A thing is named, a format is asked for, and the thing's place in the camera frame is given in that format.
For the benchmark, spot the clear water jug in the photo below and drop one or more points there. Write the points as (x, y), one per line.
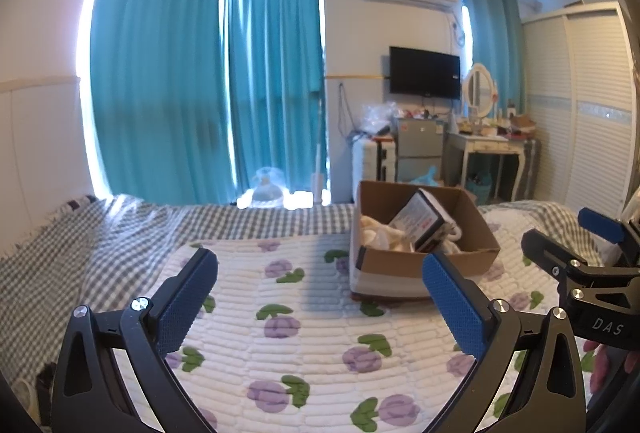
(266, 187)

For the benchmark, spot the person's right hand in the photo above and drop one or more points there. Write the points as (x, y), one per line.
(607, 363)

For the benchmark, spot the grey mini fridge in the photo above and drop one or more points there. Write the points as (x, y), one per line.
(419, 148)

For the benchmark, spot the clear plastic bag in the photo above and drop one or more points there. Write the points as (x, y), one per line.
(379, 118)

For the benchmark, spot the pale teal curtain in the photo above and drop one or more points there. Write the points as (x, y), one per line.
(492, 38)

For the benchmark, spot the white louvred wardrobe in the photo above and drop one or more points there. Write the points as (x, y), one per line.
(590, 113)

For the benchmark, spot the wide teal curtain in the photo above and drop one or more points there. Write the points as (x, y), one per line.
(155, 73)

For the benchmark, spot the white quilt with purple flowers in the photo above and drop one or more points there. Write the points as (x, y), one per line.
(310, 313)

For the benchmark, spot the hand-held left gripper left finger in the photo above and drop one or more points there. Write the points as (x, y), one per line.
(185, 303)

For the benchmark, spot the narrow teal curtain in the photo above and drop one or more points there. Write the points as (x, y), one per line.
(272, 78)

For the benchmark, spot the dark object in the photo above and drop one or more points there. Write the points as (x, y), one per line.
(46, 390)

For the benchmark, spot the white mop pole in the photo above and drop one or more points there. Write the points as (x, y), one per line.
(318, 148)

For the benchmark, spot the floral tissue pack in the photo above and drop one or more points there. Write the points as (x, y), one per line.
(417, 219)

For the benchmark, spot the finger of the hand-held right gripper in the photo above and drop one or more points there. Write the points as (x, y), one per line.
(600, 219)
(545, 250)

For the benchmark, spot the blue plastic bag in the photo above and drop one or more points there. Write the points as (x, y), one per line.
(427, 177)

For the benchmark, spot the black wall television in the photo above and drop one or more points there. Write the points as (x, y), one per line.
(424, 73)

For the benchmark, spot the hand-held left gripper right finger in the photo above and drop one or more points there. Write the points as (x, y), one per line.
(452, 308)

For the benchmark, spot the grey checked bed sheet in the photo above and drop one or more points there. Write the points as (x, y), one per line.
(100, 243)

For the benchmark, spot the white suitcase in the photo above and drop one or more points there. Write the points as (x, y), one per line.
(372, 163)

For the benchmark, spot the oval white vanity mirror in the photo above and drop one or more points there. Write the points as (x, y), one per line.
(479, 88)

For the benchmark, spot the clutter of cosmetics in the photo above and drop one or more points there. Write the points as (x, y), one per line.
(505, 127)

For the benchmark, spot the white dressing table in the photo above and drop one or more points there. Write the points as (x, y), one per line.
(485, 144)

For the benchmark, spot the brown cardboard box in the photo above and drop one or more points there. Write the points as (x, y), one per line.
(425, 263)

